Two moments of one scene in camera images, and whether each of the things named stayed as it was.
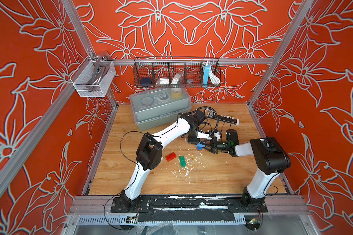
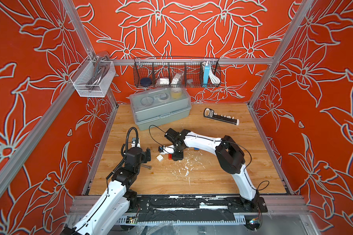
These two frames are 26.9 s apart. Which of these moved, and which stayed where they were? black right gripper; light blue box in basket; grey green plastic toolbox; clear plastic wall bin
Moved: black right gripper
Stayed: grey green plastic toolbox; clear plastic wall bin; light blue box in basket
